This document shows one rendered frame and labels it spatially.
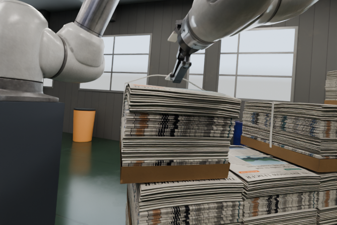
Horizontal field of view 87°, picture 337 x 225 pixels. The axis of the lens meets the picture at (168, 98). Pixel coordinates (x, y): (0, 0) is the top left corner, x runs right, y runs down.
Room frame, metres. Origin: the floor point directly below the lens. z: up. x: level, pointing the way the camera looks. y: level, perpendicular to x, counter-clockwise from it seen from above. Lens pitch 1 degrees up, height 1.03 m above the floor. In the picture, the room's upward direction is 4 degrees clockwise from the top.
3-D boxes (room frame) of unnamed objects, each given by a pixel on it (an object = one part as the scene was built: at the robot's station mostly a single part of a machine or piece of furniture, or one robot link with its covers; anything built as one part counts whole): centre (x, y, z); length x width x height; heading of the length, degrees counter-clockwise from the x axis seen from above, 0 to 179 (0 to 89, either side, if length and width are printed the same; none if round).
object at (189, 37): (0.41, -0.06, 1.20); 0.09 x 0.06 x 0.09; 106
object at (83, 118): (4.03, 1.88, 0.36); 0.47 x 0.45 x 0.72; 73
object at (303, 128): (0.79, -0.58, 0.95); 0.38 x 0.29 x 0.23; 16
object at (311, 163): (0.79, -0.58, 0.86); 0.38 x 0.29 x 0.04; 16
